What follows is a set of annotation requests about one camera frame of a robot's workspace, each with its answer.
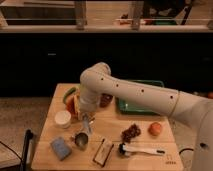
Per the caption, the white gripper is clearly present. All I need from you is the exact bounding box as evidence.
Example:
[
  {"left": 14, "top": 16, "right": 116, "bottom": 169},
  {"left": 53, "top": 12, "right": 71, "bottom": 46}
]
[{"left": 78, "top": 101, "right": 97, "bottom": 134}]

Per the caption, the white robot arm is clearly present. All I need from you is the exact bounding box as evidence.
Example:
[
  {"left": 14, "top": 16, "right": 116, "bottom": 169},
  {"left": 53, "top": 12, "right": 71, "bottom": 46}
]
[{"left": 79, "top": 62, "right": 213, "bottom": 171}]

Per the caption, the white plastic cup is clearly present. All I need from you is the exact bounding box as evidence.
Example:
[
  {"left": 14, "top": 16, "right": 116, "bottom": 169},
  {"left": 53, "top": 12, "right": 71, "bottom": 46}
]
[{"left": 54, "top": 110, "right": 71, "bottom": 128}]

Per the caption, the orange red toy fruit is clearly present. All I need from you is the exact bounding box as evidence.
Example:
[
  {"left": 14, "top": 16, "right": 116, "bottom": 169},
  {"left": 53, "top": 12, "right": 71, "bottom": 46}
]
[{"left": 66, "top": 95, "right": 80, "bottom": 118}]

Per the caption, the dark red bowl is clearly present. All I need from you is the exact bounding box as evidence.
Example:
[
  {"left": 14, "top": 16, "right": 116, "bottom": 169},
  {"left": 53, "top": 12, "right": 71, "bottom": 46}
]
[{"left": 99, "top": 94, "right": 113, "bottom": 107}]

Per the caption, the green plastic tray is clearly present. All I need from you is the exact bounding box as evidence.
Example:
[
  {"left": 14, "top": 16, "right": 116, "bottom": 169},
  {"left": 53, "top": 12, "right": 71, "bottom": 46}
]
[{"left": 116, "top": 80, "right": 164, "bottom": 115}]

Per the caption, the bunch of dark grapes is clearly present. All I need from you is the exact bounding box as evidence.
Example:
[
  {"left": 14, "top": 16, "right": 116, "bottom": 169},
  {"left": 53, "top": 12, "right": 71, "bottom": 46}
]
[{"left": 121, "top": 124, "right": 141, "bottom": 143}]

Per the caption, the orange peach fruit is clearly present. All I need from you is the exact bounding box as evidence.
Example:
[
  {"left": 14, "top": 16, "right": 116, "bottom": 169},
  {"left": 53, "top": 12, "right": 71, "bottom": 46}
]
[{"left": 148, "top": 122, "right": 162, "bottom": 136}]

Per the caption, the black chair frame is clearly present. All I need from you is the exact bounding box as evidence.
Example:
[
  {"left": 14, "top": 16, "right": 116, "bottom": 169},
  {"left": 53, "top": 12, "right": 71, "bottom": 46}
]
[{"left": 20, "top": 129, "right": 34, "bottom": 171}]

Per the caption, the black cable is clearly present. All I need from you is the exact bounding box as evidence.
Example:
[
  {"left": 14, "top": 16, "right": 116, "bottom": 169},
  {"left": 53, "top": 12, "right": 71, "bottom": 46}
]
[{"left": 0, "top": 140, "right": 23, "bottom": 171}]

